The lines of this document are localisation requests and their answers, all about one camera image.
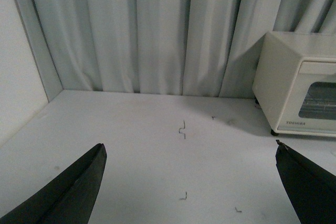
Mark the cream Toshiba toaster oven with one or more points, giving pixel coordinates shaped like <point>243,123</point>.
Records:
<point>279,62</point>

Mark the grey-white curtain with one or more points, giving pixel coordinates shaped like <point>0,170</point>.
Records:
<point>207,48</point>

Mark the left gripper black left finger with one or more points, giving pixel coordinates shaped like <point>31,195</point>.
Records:
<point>69,197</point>

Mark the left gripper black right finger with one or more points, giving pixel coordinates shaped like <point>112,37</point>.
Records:
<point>310,188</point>

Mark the cream oven door with window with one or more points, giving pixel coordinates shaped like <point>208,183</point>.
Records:
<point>311,103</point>

